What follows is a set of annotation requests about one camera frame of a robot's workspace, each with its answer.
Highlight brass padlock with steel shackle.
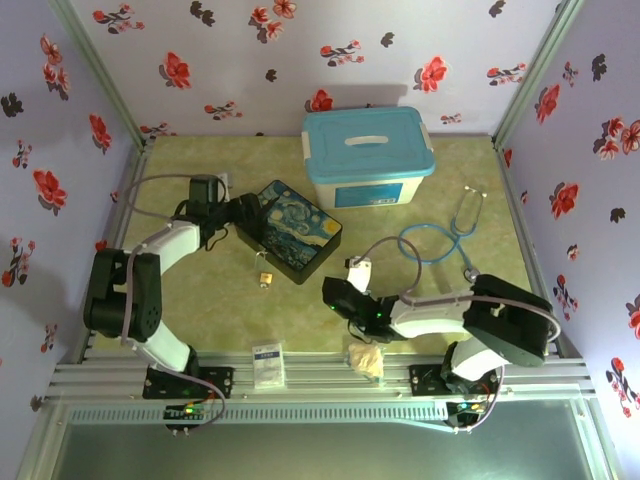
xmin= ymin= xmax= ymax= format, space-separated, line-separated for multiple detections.
xmin=253 ymin=251 xmax=275 ymax=290

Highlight black box with starry painting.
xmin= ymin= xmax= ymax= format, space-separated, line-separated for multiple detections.
xmin=234 ymin=179 xmax=344 ymax=286

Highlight white plastic packet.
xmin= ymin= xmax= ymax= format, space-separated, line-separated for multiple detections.
xmin=251 ymin=342 xmax=286 ymax=390

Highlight blue stethoscope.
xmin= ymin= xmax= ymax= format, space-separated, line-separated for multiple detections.
xmin=399 ymin=185 xmax=489 ymax=284

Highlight perforated metal strip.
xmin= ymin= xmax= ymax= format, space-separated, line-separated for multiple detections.
xmin=64 ymin=403 xmax=451 ymax=425

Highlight white storage bin blue lid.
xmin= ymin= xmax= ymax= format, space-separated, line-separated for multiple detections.
xmin=301 ymin=105 xmax=436 ymax=210

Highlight right green circuit board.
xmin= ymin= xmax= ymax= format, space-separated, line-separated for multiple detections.
xmin=447 ymin=397 xmax=490 ymax=427

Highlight green circuit board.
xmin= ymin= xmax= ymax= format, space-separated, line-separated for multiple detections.
xmin=447 ymin=397 xmax=490 ymax=427
xmin=164 ymin=399 xmax=212 ymax=420

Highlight left green circuit board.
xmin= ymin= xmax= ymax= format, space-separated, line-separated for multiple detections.
xmin=164 ymin=399 xmax=212 ymax=420

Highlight grey right arm cable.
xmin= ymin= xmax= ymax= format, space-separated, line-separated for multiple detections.
xmin=362 ymin=236 xmax=560 ymax=346

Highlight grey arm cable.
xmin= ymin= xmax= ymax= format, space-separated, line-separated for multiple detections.
xmin=362 ymin=236 xmax=560 ymax=346
xmin=119 ymin=173 xmax=227 ymax=426

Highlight aluminium table frame rails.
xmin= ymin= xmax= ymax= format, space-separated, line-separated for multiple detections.
xmin=44 ymin=133 xmax=599 ymax=404

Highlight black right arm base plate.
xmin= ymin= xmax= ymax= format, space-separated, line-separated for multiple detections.
xmin=408 ymin=363 xmax=504 ymax=396

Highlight grey left arm cable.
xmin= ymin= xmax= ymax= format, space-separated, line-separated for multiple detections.
xmin=119 ymin=173 xmax=227 ymax=426

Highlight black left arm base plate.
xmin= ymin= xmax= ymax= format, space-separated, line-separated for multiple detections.
xmin=143 ymin=366 xmax=236 ymax=400

